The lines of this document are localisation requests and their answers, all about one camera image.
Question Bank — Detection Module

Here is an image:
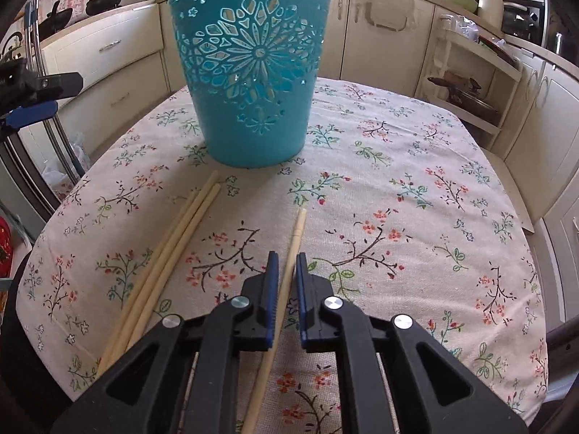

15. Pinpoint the turquoise plastic basket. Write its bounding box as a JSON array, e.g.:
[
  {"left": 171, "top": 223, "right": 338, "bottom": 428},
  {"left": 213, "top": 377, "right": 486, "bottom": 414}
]
[{"left": 164, "top": 0, "right": 338, "bottom": 169}]

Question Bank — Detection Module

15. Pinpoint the light wooden chopstick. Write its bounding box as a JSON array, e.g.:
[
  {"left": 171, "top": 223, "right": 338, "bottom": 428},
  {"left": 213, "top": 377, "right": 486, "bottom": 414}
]
[
  {"left": 242, "top": 208, "right": 308, "bottom": 434},
  {"left": 120, "top": 183, "right": 222, "bottom": 353},
  {"left": 97, "top": 170, "right": 219, "bottom": 374}
]

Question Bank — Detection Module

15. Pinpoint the black countertop oven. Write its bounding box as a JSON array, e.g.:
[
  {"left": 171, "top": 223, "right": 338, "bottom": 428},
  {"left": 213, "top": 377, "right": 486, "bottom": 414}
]
[{"left": 502, "top": 0, "right": 548, "bottom": 48}]

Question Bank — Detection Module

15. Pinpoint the white thermos jug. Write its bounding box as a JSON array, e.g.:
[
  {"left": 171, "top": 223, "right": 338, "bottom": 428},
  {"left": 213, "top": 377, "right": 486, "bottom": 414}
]
[{"left": 477, "top": 0, "right": 505, "bottom": 30}]

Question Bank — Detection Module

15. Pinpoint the white storage trolley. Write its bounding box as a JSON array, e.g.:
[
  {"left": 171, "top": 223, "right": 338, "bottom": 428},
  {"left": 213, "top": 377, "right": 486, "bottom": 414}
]
[{"left": 427, "top": 13, "right": 530, "bottom": 145}]

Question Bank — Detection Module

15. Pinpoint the red patterned cloth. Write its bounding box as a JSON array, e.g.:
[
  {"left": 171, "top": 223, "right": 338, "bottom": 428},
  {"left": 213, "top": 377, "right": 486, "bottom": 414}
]
[{"left": 0, "top": 217, "right": 14, "bottom": 276}]

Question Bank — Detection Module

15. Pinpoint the black pot with lid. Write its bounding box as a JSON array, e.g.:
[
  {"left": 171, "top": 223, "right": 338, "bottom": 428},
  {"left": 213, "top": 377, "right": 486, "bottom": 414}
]
[{"left": 427, "top": 75, "right": 503, "bottom": 123}]

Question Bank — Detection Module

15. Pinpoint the black wok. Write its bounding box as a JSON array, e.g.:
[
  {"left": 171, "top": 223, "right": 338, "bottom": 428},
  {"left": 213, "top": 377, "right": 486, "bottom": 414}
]
[{"left": 38, "top": 0, "right": 75, "bottom": 41}]

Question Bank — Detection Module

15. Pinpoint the floral tablecloth table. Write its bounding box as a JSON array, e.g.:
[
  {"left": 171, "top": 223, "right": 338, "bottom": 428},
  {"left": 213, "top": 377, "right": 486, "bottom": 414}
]
[{"left": 16, "top": 76, "right": 550, "bottom": 434}]

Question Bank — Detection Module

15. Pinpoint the white plastic bag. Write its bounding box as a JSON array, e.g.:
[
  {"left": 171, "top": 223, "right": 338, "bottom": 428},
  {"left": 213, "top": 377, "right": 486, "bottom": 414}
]
[{"left": 43, "top": 133, "right": 91, "bottom": 191}]

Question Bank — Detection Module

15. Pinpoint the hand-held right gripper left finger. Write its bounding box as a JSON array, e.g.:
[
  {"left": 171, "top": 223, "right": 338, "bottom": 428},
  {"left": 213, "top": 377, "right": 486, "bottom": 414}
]
[{"left": 50, "top": 251, "right": 280, "bottom": 434}]

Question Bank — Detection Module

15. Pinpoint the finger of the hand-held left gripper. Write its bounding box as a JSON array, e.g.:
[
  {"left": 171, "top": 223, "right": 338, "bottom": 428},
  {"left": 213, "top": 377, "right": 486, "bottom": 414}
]
[
  {"left": 0, "top": 59, "right": 84, "bottom": 111},
  {"left": 0, "top": 101, "right": 57, "bottom": 136}
]

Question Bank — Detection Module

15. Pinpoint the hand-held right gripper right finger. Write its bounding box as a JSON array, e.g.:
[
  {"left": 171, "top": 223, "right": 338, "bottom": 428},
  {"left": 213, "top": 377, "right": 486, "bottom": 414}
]
[{"left": 295, "top": 252, "right": 530, "bottom": 434}]

